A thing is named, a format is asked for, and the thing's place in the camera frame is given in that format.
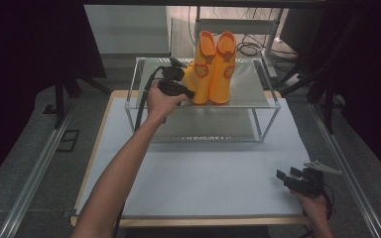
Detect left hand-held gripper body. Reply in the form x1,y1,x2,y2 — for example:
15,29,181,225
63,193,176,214
158,57,192,100

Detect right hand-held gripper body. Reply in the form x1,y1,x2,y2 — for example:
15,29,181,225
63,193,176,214
289,160,342,198

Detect yellow duck rain boot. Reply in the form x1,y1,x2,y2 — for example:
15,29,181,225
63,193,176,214
181,30,218,106
207,31,238,105

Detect glass and metal shelf rack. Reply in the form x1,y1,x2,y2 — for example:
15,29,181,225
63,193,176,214
124,57,282,144

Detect person's right hand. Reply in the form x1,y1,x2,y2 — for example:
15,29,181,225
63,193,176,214
293,189,331,223

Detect person's left hand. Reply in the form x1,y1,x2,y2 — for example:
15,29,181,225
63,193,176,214
146,80,189,125

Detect grey cabinet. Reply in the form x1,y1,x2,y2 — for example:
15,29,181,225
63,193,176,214
83,4,173,57

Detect black stand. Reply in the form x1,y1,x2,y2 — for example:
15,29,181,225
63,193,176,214
53,73,112,131
279,59,346,135

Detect white table mat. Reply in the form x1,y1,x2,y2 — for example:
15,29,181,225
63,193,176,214
76,96,312,219

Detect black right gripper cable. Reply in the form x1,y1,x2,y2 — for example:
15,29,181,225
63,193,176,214
321,183,337,221

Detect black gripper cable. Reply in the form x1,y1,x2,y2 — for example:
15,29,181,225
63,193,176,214
321,183,337,221
133,64,167,133

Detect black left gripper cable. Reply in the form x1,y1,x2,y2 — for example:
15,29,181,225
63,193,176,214
133,64,167,133

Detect metal floor rail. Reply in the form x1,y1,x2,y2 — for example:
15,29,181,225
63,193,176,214
0,98,77,238
308,101,381,238

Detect black floor cables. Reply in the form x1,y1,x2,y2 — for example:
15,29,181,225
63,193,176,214
235,33,301,62

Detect black floor bracket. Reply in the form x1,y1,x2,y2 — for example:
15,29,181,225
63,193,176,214
57,129,81,153

